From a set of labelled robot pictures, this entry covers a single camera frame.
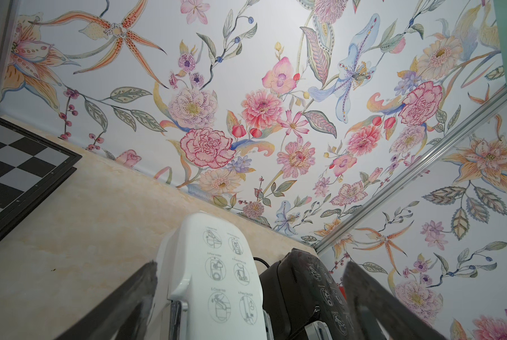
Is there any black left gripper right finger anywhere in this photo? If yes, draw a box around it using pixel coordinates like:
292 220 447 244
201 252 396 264
343 262 445 340

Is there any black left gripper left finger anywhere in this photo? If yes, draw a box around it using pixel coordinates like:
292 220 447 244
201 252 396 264
57 261 157 339

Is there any black coffee machine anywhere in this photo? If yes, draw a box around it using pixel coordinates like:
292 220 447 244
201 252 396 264
259 249 357 339

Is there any white coffee machine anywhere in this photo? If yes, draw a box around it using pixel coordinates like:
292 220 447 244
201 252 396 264
146 212 269 339

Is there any black white chessboard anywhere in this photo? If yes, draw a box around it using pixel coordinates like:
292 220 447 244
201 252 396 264
0 118 81 241

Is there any aluminium frame post right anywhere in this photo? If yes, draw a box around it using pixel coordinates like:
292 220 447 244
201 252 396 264
314 85 507 254

